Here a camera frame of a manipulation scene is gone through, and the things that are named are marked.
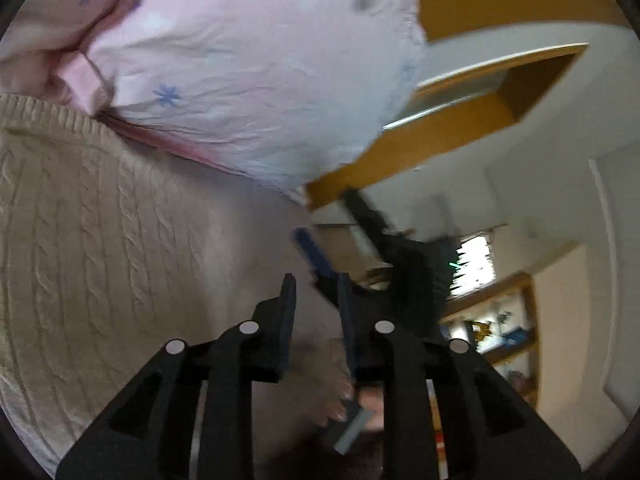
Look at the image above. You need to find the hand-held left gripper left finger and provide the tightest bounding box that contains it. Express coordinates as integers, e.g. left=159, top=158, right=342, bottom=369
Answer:
left=55, top=272, right=298, bottom=480

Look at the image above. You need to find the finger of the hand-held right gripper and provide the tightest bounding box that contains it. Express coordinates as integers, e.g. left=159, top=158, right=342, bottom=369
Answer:
left=344, top=188, right=397, bottom=267
left=292, top=227, right=341, bottom=307

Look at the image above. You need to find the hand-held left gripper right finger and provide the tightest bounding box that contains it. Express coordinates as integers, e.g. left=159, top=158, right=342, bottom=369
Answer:
left=337, top=273, right=584, bottom=480

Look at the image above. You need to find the person's right hand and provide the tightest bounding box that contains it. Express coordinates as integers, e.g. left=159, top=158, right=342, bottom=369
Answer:
left=320, top=344, right=385, bottom=433

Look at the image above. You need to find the bright window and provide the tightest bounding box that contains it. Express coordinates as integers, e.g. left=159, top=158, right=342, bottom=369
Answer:
left=449, top=231, right=497, bottom=297

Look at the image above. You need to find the wooden shelf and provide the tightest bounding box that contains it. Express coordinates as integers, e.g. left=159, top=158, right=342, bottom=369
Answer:
left=439, top=271, right=542, bottom=411

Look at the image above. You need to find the pink floral pillow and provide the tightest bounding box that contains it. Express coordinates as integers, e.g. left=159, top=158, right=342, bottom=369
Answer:
left=82, top=0, right=428, bottom=206

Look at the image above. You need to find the pink floral quilt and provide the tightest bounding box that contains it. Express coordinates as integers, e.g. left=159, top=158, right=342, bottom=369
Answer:
left=0, top=0, right=151, bottom=116

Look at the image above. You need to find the cream cable-knit blanket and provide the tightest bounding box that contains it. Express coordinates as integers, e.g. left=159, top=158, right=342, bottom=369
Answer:
left=0, top=94, right=346, bottom=478

